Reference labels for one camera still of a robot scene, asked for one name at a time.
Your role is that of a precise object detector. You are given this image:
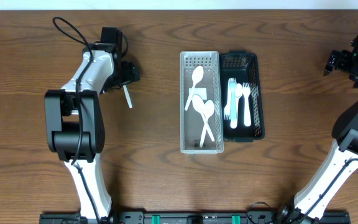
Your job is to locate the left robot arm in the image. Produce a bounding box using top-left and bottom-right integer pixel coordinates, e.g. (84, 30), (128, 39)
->
(40, 27), (140, 223)

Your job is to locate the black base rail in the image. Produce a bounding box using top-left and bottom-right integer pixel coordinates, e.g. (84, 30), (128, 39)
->
(39, 207), (352, 224)

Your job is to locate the white plastic fork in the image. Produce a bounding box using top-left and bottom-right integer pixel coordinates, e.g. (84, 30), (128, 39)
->
(224, 89), (231, 120)
(242, 83), (252, 127)
(229, 78), (237, 121)

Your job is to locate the black plastic basket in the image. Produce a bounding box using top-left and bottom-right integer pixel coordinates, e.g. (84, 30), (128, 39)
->
(219, 50), (265, 142)

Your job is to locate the left black cable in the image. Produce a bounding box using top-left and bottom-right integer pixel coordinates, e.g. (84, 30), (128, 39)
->
(52, 16), (130, 224)

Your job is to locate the clear plastic basket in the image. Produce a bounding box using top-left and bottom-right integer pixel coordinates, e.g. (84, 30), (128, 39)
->
(180, 51), (224, 154)

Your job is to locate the white plastic spoon horizontal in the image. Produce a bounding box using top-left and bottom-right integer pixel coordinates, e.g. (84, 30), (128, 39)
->
(200, 100), (215, 147)

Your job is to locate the white plastic spoon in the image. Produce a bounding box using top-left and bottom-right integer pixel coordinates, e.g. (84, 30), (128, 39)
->
(230, 83), (242, 129)
(185, 65), (204, 111)
(122, 85), (133, 108)
(191, 95), (215, 142)

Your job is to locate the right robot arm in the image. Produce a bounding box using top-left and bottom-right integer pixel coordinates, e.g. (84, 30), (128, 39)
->
(273, 34), (358, 224)

